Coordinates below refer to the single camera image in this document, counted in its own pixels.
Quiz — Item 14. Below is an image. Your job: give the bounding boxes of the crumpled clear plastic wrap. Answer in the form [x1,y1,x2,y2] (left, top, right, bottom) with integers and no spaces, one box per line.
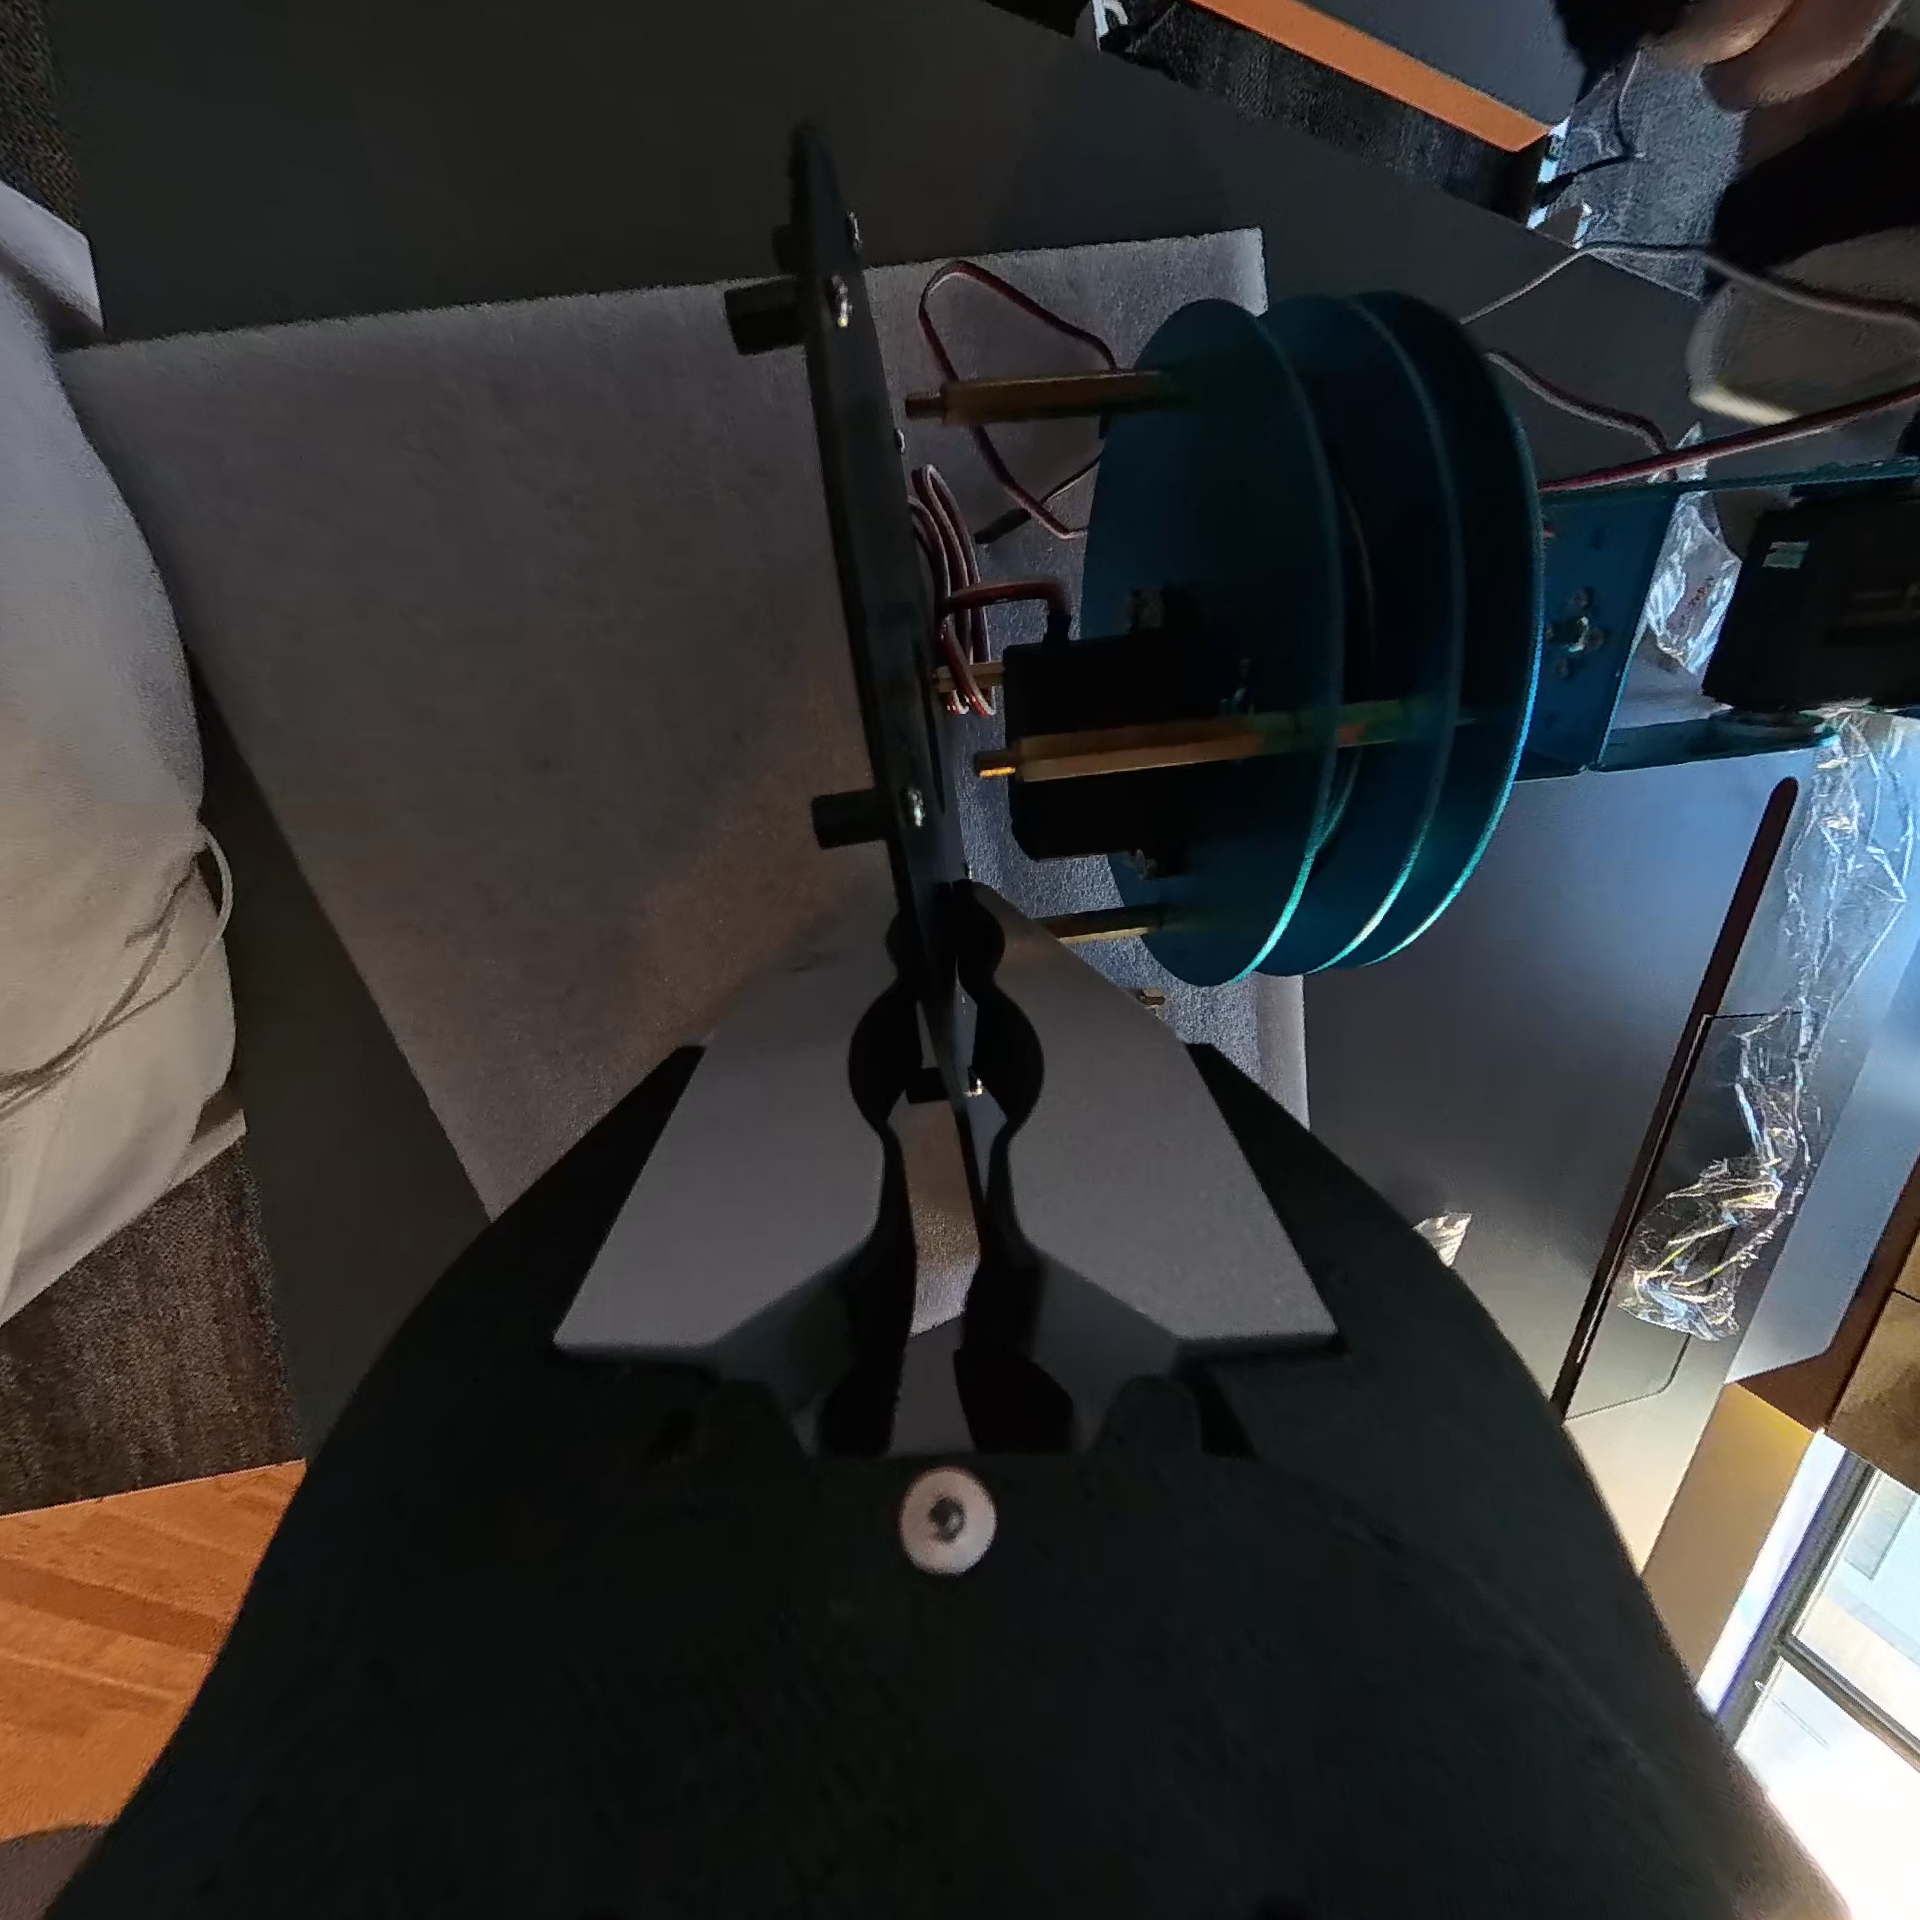
[1615,718,1920,1340]

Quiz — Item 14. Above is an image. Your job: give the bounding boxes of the blue toy robot arm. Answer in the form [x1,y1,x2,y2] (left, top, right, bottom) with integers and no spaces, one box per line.
[725,128,1920,1114]

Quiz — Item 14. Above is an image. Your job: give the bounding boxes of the desk with orange edge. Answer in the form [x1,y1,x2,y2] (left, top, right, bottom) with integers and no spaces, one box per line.
[1184,0,1577,152]

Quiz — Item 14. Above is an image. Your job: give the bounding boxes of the mirrored wooden cabinet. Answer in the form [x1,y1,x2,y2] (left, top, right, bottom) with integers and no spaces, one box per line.
[1775,1245,1920,1488]

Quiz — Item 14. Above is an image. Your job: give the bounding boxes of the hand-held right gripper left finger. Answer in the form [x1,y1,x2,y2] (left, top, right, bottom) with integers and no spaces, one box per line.
[551,919,916,1454]

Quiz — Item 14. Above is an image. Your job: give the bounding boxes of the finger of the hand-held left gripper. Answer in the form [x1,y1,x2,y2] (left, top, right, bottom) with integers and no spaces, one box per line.
[1687,224,1920,429]

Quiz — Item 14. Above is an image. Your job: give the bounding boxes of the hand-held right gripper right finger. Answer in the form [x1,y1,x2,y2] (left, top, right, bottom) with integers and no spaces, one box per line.
[953,882,1341,1450]

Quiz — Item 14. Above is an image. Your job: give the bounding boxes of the large glass window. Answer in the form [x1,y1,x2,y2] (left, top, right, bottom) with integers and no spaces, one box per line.
[1709,1430,1920,1800]

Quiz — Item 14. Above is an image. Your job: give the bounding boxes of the person's left hand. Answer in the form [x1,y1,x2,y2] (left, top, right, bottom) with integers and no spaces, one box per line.
[1640,0,1920,110]

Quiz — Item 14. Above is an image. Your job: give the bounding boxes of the person's white clothing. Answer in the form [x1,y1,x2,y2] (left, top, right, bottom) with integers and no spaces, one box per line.
[0,181,245,1328]

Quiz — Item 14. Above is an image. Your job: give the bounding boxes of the white foam sheet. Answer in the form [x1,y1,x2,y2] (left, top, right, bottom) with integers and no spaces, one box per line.
[56,224,1309,1336]

